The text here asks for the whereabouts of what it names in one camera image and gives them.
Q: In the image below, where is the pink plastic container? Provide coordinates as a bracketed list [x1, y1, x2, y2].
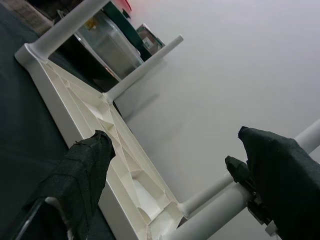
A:
[118, 0, 135, 15]

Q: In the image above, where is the black table cloth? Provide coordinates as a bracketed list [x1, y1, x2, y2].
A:
[0, 0, 115, 240]

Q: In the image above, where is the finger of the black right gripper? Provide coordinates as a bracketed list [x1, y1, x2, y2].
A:
[224, 155, 251, 185]

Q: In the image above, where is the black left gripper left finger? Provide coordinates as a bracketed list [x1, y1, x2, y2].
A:
[7, 129, 117, 240]

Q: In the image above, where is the white plastic table top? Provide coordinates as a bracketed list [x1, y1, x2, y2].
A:
[14, 42, 192, 240]

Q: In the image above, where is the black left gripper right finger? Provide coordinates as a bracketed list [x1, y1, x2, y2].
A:
[237, 125, 320, 240]

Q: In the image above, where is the clear plastic container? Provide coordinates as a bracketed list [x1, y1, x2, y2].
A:
[74, 9, 146, 81]

